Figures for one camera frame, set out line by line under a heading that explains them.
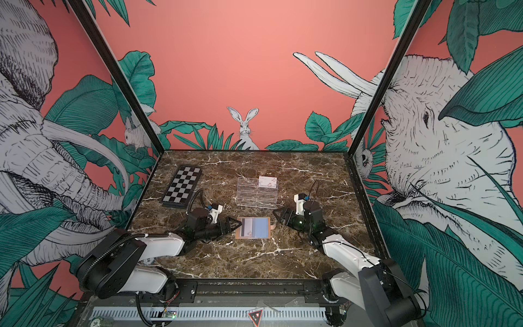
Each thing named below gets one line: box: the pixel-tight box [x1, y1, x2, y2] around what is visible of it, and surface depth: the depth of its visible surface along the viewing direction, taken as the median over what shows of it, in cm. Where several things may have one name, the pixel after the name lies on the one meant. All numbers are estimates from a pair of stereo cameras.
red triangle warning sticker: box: [247, 309, 264, 327], surface depth 70 cm
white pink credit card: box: [258, 175, 278, 189], surface depth 97 cm
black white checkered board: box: [160, 165, 203, 210], surface depth 103 cm
